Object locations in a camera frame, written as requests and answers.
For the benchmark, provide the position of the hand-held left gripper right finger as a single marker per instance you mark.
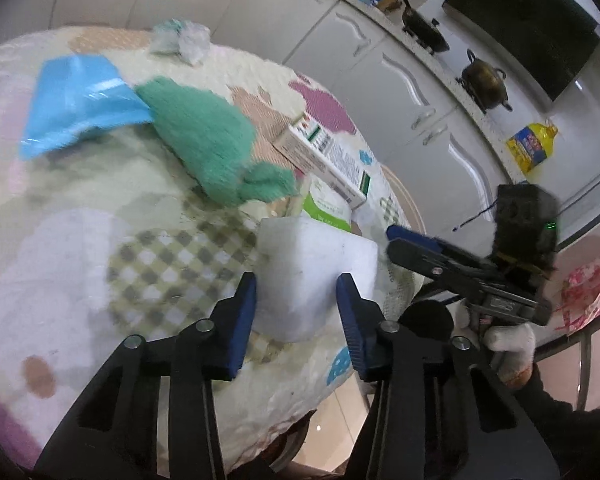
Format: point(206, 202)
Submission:
point(352, 330)

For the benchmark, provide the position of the brass stockpot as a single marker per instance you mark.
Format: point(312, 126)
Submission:
point(485, 80)

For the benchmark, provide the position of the white foam block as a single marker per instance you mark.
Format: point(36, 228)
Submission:
point(305, 270)

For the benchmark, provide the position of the white box red green print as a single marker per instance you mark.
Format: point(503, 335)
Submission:
point(320, 160)

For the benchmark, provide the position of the green cloth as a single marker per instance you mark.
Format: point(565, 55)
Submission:
point(205, 135)

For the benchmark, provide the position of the printed apple pattern blanket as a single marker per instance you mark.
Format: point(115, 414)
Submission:
point(55, 260)

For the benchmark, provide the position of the yellow cooking oil bottle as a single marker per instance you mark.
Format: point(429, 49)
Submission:
point(530, 145)

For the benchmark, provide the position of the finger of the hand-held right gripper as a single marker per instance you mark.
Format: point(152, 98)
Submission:
point(430, 262)
point(412, 237)

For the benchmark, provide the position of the blue plastic packet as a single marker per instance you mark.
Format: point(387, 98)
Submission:
point(75, 100)

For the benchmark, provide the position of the clear plastic wrapper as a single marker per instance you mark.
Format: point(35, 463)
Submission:
point(182, 40)

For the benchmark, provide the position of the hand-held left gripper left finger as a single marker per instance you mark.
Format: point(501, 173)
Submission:
point(242, 325)

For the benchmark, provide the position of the person's right forearm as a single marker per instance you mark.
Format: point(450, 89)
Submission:
point(570, 430)

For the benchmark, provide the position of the speckled kitchen countertop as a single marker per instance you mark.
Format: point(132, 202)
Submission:
point(450, 72)

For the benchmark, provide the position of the person's right hand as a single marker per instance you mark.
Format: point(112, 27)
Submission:
point(512, 342)

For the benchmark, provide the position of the pink floral cloth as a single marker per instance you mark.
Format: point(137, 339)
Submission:
point(590, 285)

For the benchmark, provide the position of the black lidded wok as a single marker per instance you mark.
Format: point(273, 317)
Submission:
point(425, 32)

